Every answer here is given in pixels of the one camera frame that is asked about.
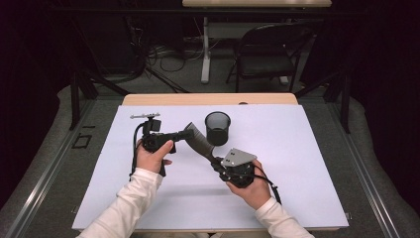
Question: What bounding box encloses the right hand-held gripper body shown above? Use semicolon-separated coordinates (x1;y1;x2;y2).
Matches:
219;148;259;189

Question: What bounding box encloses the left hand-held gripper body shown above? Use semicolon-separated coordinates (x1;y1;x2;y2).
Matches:
129;112;177;155

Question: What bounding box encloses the black comb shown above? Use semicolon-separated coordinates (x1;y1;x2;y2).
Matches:
183;121;218;164

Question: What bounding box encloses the black mesh pen cup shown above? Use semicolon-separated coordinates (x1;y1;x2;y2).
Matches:
204;110;232;147

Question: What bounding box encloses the person's left hand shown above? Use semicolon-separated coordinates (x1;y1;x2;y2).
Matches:
136;138;175;175

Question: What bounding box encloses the person's right hand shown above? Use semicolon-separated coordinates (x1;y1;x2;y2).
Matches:
226;159;272;211

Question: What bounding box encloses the wooden table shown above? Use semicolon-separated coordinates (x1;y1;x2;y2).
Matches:
121;92;299;106

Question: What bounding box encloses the white board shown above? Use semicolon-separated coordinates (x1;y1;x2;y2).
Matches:
71;103;351;232

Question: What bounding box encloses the black folding chair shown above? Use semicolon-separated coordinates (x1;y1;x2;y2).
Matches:
225;22;315;94

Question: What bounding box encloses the left hand-held gripper cable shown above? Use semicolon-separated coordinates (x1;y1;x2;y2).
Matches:
129;122;148;181

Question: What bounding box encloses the hand-held gripper cable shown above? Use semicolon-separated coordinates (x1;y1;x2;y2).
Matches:
129;122;148;181
252;163;283;205

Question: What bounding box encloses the right hand-held gripper cable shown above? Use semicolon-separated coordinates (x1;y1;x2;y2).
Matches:
252;163;283;205

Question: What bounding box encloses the bundle of floor cables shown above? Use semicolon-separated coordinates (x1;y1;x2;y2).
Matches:
125;16;207;74

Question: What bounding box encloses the black metal frame stand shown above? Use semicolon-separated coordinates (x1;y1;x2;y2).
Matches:
292;69;353;135
68;65;133;132

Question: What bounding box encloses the metal floor rail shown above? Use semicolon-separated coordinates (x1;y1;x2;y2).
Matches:
4;98;97;238
325;100;402;238

